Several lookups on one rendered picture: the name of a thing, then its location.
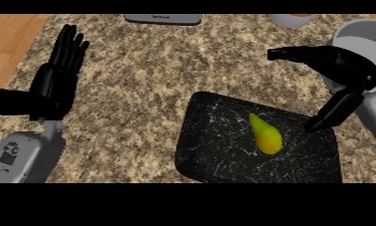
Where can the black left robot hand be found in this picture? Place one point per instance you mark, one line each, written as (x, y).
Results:
(59, 80)

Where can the grey flat appliance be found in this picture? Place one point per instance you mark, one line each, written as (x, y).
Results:
(164, 18)

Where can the grey round container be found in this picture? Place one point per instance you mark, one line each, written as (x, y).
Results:
(289, 19)

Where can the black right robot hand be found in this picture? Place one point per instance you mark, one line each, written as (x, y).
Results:
(338, 67)

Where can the yellow-green pear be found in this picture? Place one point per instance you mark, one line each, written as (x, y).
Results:
(265, 135)

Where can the black marble tray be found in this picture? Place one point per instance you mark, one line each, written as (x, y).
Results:
(235, 147)

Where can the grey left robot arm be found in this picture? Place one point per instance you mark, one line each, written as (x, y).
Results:
(30, 152)

